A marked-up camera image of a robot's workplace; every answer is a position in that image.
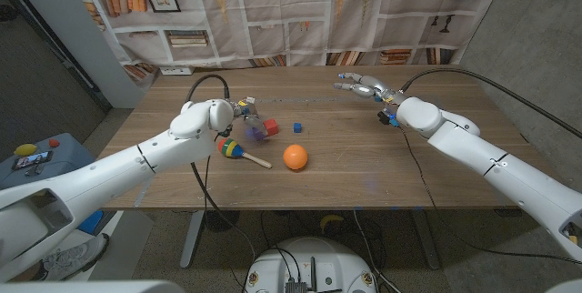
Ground red magnetic block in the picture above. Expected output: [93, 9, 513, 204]
[262, 117, 280, 137]

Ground yellow banana toy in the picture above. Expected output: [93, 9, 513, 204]
[319, 214, 346, 234]

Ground purple magnetic block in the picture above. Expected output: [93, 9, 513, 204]
[245, 126, 267, 143]

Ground blue pad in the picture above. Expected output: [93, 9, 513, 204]
[76, 210, 105, 235]

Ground blue-grey ottoman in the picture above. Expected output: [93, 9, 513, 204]
[0, 132, 88, 190]

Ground grey sneaker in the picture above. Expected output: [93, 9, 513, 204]
[43, 233, 110, 282]

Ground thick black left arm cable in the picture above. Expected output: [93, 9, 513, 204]
[185, 73, 258, 258]

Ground orange ball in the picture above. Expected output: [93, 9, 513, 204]
[282, 144, 309, 171]

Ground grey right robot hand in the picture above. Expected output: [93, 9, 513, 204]
[333, 72, 408, 106]

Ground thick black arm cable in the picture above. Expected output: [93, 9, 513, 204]
[399, 67, 582, 139]
[185, 73, 258, 258]

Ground white platform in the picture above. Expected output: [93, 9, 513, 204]
[40, 209, 155, 282]

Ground multicolour wooden maraca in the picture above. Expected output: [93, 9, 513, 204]
[216, 136, 274, 170]

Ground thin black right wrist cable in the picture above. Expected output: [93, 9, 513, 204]
[398, 126, 582, 266]

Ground grey table leg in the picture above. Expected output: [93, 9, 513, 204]
[179, 209, 206, 270]
[411, 208, 441, 270]

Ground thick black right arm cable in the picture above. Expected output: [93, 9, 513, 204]
[399, 67, 582, 139]

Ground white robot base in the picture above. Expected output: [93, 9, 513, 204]
[244, 237, 377, 293]

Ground white power strip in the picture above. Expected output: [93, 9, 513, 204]
[159, 66, 196, 76]

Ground printed bookshelf backdrop cloth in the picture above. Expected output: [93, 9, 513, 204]
[65, 0, 510, 69]

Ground smartphone with lit screen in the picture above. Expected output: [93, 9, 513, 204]
[12, 150, 54, 170]

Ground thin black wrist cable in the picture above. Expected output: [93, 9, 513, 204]
[202, 155, 212, 201]
[398, 126, 582, 266]

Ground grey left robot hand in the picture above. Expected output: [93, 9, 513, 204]
[229, 96, 269, 142]

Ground black round fan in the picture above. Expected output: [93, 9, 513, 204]
[203, 209, 241, 233]

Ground thin black left wrist cable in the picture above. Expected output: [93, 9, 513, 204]
[202, 155, 212, 201]

